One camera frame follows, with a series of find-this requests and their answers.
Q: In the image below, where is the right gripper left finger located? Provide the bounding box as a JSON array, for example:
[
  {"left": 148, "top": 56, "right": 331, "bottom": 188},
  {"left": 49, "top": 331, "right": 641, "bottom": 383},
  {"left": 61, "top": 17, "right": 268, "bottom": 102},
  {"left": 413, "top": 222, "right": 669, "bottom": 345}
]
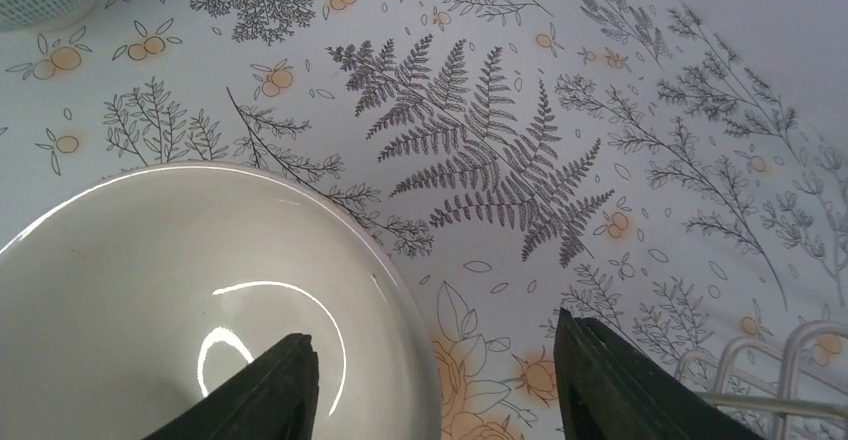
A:
[{"left": 147, "top": 333, "right": 319, "bottom": 440}]

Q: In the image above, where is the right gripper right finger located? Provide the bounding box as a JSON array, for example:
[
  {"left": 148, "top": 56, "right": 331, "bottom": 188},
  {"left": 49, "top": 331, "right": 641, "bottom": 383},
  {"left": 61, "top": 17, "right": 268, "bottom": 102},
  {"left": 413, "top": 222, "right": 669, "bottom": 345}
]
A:
[{"left": 554, "top": 309, "right": 760, "bottom": 440}]

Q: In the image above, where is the beige bowl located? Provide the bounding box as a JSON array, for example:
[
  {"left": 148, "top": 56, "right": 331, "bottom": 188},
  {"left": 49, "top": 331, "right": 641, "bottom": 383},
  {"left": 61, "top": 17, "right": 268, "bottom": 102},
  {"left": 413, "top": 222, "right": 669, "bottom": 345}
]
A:
[{"left": 1, "top": 162, "right": 441, "bottom": 439}]

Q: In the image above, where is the floral table mat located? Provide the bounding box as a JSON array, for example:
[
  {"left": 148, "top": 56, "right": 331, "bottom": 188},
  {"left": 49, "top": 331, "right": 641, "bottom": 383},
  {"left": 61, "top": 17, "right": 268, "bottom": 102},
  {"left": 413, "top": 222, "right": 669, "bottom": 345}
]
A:
[{"left": 1, "top": 0, "right": 847, "bottom": 439}]

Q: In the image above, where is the wire dish rack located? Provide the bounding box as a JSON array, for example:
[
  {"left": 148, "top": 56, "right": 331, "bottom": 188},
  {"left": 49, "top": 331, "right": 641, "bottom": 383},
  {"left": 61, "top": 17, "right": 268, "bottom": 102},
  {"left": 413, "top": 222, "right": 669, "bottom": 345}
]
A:
[{"left": 674, "top": 317, "right": 847, "bottom": 439}]

